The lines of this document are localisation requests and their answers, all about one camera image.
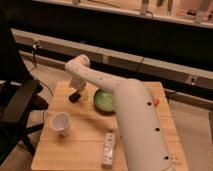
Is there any orange carrot toy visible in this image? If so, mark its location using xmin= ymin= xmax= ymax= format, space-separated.
xmin=153 ymin=98 xmax=160 ymax=107

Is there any black cable on floor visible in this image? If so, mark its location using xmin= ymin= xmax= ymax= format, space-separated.
xmin=30 ymin=40 xmax=55 ymax=98

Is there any black office chair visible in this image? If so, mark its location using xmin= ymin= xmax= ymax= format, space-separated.
xmin=0 ymin=80 xmax=48 ymax=165

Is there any green bowl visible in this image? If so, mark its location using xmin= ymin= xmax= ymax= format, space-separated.
xmin=93 ymin=89 xmax=115 ymax=113

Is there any black eraser block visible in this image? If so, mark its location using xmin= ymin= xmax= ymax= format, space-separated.
xmin=69 ymin=91 xmax=81 ymax=103

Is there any white ceramic cup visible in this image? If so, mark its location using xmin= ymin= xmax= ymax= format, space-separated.
xmin=50 ymin=112 xmax=71 ymax=136

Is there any black hanging cable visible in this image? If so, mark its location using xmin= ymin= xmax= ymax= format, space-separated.
xmin=134 ymin=9 xmax=155 ymax=73

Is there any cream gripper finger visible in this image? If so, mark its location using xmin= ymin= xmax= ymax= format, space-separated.
xmin=80 ymin=88 xmax=89 ymax=101

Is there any white tube bottle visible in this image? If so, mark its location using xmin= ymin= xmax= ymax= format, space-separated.
xmin=101 ymin=132 xmax=116 ymax=169

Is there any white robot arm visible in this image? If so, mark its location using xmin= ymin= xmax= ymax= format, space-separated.
xmin=65 ymin=54 xmax=176 ymax=171

